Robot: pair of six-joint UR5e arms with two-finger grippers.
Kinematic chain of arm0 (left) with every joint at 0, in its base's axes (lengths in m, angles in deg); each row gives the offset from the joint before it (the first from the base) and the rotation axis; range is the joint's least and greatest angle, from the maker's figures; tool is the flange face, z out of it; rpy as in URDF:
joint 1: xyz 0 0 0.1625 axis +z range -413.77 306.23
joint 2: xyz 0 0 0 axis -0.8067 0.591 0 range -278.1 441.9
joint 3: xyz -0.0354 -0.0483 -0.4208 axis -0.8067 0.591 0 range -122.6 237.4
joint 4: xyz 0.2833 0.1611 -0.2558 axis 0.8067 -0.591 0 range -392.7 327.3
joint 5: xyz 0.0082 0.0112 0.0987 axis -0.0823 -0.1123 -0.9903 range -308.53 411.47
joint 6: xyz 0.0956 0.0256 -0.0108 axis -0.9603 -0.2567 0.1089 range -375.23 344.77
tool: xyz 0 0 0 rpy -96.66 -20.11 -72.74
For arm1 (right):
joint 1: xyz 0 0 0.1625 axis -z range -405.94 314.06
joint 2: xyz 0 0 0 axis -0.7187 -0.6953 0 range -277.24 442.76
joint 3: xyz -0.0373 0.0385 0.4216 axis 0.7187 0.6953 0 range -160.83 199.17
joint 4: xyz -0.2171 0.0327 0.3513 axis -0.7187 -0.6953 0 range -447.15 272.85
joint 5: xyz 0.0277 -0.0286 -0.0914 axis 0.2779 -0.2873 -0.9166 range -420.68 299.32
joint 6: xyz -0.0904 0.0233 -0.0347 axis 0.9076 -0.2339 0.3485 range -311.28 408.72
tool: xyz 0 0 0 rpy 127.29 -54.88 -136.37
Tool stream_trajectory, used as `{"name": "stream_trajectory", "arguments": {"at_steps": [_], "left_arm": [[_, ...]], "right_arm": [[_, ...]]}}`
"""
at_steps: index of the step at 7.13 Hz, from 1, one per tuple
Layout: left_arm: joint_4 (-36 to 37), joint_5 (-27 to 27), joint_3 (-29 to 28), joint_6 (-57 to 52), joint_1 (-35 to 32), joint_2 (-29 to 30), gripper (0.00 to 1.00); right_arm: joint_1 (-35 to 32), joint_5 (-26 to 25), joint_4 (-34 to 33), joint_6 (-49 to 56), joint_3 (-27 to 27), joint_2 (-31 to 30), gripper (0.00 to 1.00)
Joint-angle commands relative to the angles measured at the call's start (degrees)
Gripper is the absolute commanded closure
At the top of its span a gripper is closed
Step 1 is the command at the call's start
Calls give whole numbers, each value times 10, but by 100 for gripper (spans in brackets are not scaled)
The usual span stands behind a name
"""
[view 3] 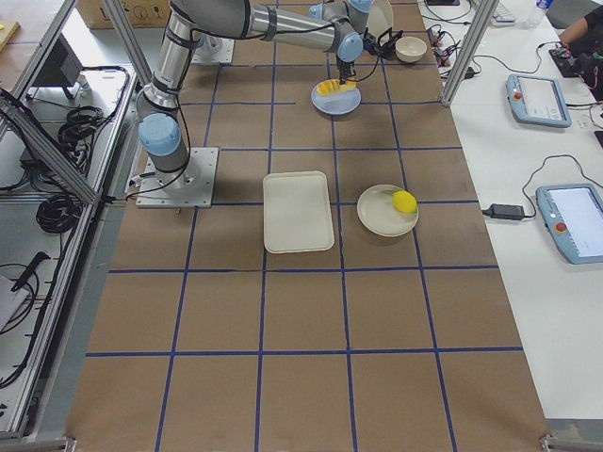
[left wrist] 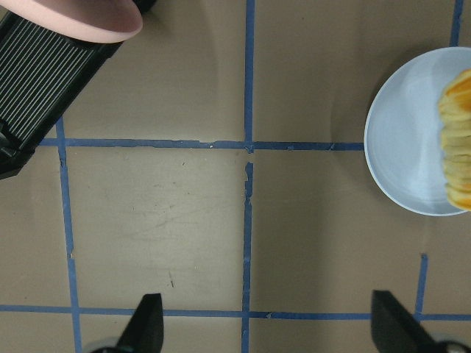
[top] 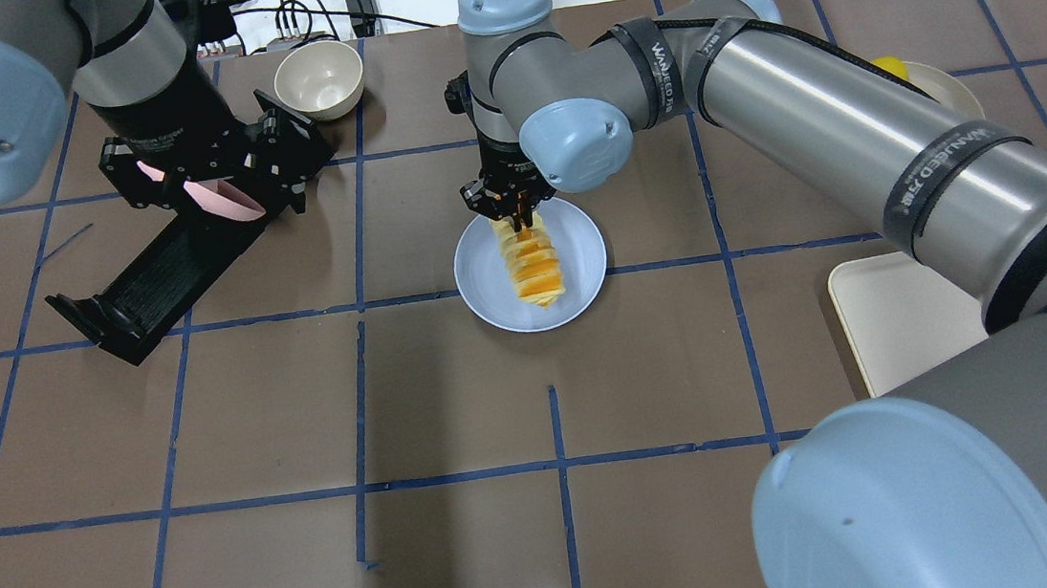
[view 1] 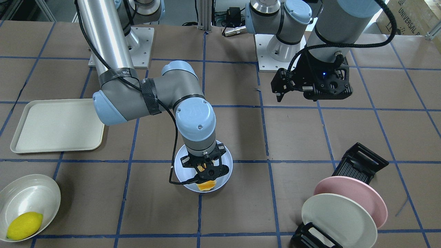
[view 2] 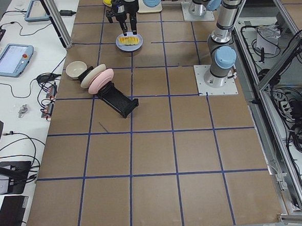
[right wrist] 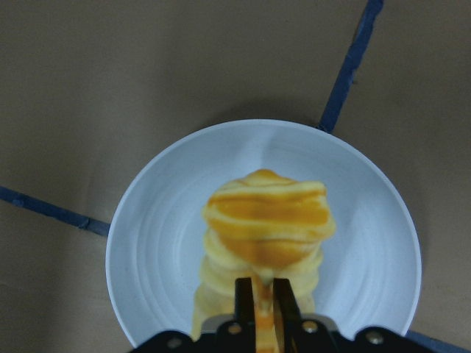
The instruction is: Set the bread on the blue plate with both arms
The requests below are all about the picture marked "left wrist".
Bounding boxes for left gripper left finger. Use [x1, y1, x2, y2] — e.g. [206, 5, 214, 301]
[114, 293, 164, 353]

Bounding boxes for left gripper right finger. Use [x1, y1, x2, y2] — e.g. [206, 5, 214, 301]
[371, 290, 447, 353]

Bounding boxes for blue plate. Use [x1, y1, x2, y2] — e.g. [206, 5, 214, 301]
[364, 47, 470, 216]

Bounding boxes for spiral bread roll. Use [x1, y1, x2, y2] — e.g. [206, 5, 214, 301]
[438, 69, 470, 211]

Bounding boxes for pink plate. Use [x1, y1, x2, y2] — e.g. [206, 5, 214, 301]
[1, 0, 143, 43]

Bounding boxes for black dish rack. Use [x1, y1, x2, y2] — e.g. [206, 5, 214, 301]
[1, 1, 155, 179]

